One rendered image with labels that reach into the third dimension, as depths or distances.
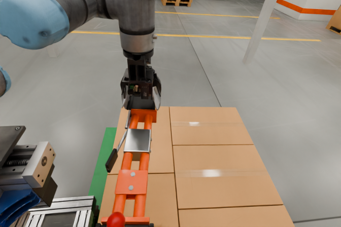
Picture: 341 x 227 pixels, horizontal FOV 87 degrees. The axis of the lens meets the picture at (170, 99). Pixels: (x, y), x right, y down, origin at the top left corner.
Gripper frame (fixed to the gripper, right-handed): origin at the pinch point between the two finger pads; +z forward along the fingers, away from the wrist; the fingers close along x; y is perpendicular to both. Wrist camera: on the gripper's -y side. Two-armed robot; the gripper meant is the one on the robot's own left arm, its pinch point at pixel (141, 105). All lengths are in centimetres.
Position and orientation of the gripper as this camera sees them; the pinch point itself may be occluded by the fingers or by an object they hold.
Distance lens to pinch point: 57.1
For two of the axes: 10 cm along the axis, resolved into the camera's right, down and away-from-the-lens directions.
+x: 10.0, 0.4, 0.6
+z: -0.7, 7.6, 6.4
